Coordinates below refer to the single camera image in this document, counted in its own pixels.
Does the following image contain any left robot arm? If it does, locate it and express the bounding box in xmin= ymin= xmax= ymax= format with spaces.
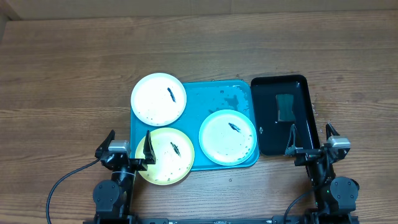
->
xmin=92 ymin=131 xmax=156 ymax=224

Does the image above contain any white plate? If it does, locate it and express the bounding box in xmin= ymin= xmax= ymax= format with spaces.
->
xmin=131 ymin=73 xmax=187 ymax=126

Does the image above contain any yellow plate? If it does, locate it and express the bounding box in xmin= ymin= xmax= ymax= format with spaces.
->
xmin=139 ymin=128 xmax=195 ymax=185

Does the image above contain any light blue plate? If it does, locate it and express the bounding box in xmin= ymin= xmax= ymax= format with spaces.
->
xmin=198 ymin=110 xmax=257 ymax=166

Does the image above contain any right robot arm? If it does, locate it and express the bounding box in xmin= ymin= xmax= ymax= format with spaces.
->
xmin=282 ymin=123 xmax=359 ymax=223

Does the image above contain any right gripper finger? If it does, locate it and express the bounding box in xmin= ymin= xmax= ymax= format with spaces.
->
xmin=285 ymin=124 xmax=301 ymax=153
xmin=325 ymin=123 xmax=340 ymax=138

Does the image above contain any blue plastic tray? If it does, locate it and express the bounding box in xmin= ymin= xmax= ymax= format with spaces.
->
xmin=129 ymin=80 xmax=261 ymax=173

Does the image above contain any black plastic tray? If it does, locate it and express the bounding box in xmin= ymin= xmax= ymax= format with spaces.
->
xmin=251 ymin=75 xmax=320 ymax=156

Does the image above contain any dark green sponge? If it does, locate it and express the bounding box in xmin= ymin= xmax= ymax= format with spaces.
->
xmin=275 ymin=94 xmax=295 ymax=122

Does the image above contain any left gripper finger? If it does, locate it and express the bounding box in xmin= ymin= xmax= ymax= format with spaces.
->
xmin=143 ymin=130 xmax=156 ymax=164
xmin=96 ymin=129 xmax=116 ymax=152

